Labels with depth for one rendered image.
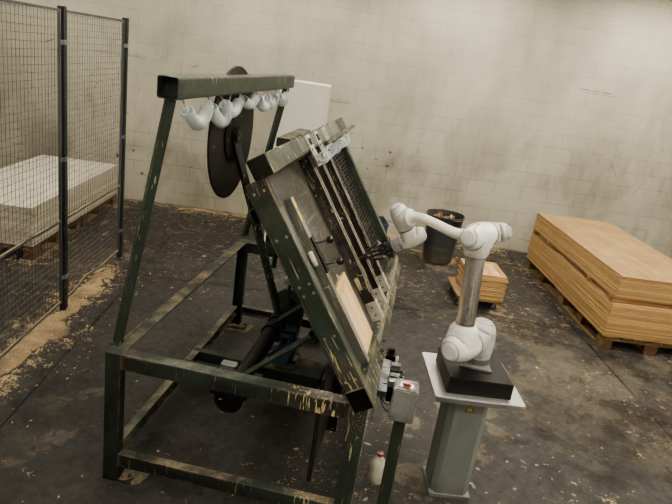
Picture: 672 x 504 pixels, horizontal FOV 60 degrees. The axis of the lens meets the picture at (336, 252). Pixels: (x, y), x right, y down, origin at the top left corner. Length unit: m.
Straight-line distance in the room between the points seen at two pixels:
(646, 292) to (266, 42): 5.54
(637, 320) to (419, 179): 3.66
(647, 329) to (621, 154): 3.51
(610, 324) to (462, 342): 3.42
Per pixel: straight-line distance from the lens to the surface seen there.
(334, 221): 3.45
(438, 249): 7.77
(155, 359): 3.20
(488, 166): 8.80
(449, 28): 8.53
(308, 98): 7.00
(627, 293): 6.38
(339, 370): 2.88
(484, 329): 3.34
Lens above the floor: 2.38
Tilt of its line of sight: 18 degrees down
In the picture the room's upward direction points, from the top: 8 degrees clockwise
